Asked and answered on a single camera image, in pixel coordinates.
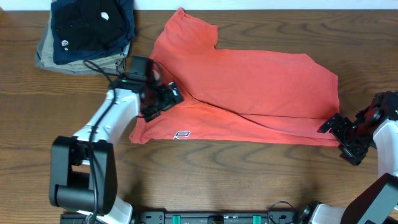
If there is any red t-shirt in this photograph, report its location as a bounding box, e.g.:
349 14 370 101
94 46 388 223
130 9 340 146

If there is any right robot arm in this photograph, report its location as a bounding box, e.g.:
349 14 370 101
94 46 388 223
298 91 397 223

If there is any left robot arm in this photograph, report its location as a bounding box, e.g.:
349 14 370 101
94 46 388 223
49 81 183 223

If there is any beige folded shirt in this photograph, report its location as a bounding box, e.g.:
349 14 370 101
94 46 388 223
35 21 130 75

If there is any grey folded shirt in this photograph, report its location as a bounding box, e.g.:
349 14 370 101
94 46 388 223
35 10 125 75

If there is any black folded shirt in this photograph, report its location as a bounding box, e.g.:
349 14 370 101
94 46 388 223
52 0 126 51

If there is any navy folded shirt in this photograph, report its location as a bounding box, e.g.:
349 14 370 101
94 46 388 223
50 0 135 65

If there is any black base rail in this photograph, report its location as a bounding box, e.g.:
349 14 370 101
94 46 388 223
129 211 303 224

